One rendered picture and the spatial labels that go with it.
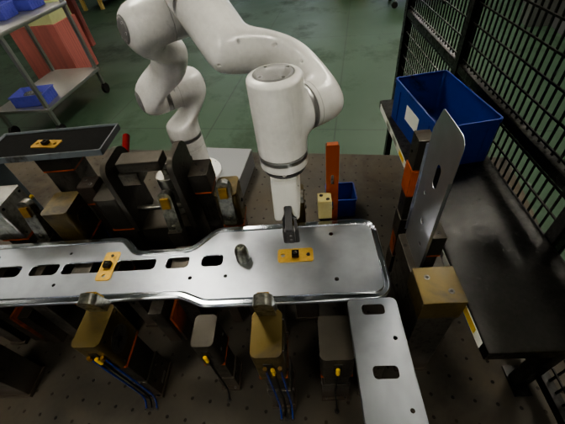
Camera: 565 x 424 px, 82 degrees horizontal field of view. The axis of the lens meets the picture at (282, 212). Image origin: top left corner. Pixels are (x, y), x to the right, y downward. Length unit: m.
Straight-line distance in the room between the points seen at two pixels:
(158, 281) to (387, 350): 0.52
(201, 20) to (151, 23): 0.25
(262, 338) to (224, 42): 0.50
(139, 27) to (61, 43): 4.69
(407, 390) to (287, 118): 0.49
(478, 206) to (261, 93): 0.62
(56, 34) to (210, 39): 4.94
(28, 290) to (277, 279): 0.60
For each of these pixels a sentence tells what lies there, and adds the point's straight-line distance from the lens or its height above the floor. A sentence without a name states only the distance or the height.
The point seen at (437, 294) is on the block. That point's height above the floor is 1.06.
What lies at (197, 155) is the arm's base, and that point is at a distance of 1.30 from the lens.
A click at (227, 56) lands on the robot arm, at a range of 0.58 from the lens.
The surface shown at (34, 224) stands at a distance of 1.11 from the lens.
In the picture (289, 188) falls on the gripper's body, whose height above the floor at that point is 1.25.
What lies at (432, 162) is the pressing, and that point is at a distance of 0.65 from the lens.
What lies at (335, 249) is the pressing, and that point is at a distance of 0.78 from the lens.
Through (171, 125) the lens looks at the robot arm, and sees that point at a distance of 1.27.
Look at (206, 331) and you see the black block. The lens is 0.73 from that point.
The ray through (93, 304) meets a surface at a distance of 0.75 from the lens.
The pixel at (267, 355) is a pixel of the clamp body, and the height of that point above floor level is 1.05.
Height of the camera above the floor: 1.62
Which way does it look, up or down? 46 degrees down
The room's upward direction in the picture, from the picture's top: 8 degrees counter-clockwise
